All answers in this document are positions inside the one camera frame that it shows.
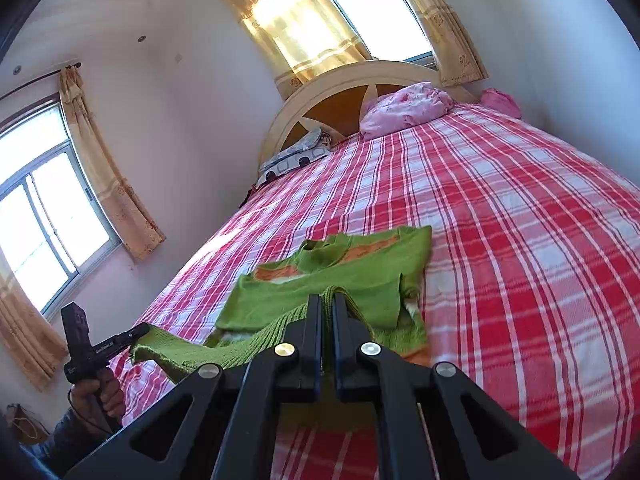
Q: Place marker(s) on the dark side curtain rod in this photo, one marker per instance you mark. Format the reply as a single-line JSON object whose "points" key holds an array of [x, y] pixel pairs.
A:
{"points": [[45, 76]]}

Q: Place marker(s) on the yellow sunlit curtain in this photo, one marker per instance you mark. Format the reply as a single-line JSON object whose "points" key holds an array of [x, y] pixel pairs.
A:
{"points": [[295, 25]]}

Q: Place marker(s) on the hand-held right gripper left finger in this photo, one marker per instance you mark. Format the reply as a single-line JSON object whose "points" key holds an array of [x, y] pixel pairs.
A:
{"points": [[312, 340]]}

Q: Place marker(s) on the large side window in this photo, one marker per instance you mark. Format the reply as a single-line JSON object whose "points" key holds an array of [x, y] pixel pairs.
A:
{"points": [[50, 210]]}

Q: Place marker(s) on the person's left hand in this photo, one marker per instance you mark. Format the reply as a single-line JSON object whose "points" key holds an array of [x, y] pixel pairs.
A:
{"points": [[102, 400]]}

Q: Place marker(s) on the green orange striped knit sweater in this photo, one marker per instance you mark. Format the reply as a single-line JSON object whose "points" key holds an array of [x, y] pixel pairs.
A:
{"points": [[350, 280]]}

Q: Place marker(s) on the pink cloth bundle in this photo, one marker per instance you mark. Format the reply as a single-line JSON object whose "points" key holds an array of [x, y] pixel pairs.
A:
{"points": [[500, 102]]}

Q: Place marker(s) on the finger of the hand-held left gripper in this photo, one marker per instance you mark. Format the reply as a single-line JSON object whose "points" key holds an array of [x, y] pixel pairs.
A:
{"points": [[134, 335]]}

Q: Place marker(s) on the yellow curtain beside side window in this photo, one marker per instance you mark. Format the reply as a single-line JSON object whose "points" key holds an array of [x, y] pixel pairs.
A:
{"points": [[25, 330]]}

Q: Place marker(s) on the cream arched wooden headboard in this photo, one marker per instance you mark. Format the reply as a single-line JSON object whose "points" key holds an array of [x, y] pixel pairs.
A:
{"points": [[340, 105]]}

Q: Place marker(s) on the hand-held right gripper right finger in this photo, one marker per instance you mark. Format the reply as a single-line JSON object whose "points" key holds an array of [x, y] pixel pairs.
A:
{"points": [[345, 345]]}

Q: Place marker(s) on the small window behind headboard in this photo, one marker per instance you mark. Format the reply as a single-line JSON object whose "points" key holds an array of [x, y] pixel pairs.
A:
{"points": [[380, 15]]}

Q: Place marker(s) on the bed with red plaid sheet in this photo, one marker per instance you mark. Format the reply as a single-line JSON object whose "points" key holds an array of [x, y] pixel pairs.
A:
{"points": [[500, 240]]}

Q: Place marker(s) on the yellow narrow curtain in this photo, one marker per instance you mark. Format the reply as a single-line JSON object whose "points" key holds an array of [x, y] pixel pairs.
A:
{"points": [[445, 25]]}

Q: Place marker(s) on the grey patterned pillow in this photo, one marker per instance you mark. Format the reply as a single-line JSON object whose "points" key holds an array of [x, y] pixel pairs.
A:
{"points": [[295, 157]]}

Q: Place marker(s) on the person's left forearm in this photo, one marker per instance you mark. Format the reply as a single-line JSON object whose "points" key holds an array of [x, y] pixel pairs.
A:
{"points": [[70, 442]]}

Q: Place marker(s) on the pink pillow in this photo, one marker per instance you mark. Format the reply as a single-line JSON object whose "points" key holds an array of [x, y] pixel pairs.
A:
{"points": [[405, 107]]}

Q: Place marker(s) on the dark cloth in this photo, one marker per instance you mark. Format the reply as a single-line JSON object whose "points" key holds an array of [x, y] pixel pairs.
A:
{"points": [[249, 196]]}

